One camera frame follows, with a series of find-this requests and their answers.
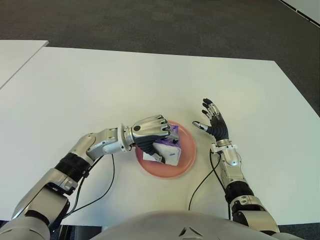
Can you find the pink round plate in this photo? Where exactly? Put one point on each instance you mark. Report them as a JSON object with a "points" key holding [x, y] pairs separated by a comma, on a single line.
{"points": [[187, 150]]}

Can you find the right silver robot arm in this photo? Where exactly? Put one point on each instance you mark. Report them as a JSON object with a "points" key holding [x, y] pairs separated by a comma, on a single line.
{"points": [[235, 172]]}

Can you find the silver robot torso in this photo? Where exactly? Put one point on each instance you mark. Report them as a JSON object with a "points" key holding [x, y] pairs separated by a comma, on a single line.
{"points": [[155, 225]]}

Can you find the white neighbouring table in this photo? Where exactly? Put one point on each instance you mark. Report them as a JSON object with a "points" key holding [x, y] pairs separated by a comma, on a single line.
{"points": [[15, 57]]}

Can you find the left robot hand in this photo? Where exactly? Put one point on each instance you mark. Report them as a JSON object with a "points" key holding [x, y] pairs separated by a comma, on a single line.
{"points": [[147, 128]]}

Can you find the purple white tissue pack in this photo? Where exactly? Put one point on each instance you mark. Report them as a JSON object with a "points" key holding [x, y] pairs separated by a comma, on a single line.
{"points": [[172, 155]]}

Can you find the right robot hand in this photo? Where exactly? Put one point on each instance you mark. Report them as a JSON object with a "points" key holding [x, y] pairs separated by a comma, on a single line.
{"points": [[220, 128]]}

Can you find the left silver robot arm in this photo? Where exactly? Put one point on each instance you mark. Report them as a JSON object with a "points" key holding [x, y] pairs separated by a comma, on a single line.
{"points": [[70, 160]]}

